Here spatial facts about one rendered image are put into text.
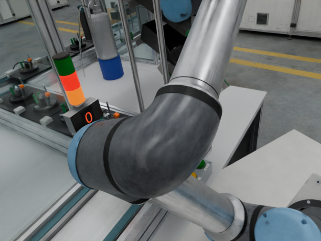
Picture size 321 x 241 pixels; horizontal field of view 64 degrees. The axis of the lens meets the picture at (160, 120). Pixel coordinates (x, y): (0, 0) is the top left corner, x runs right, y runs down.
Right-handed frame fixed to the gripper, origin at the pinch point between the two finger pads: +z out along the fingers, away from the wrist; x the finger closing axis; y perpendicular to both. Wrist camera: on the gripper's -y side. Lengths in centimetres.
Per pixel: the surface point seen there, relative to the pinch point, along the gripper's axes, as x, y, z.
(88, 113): -23.6, -29.1, 1.4
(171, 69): 23.8, -26.8, 7.2
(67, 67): -24.7, -29.4, -15.3
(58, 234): -50, -27, 32
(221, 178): -0.8, 7.8, 37.2
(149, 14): 81, -78, 0
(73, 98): -26.0, -30.3, -5.4
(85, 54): 64, -137, 29
